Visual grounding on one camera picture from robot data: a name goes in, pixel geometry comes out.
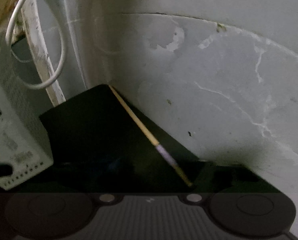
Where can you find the white perforated utensil basket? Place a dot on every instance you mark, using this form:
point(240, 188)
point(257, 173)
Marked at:
point(24, 143)

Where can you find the purple banded bamboo chopstick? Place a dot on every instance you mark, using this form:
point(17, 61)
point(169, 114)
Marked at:
point(153, 140)

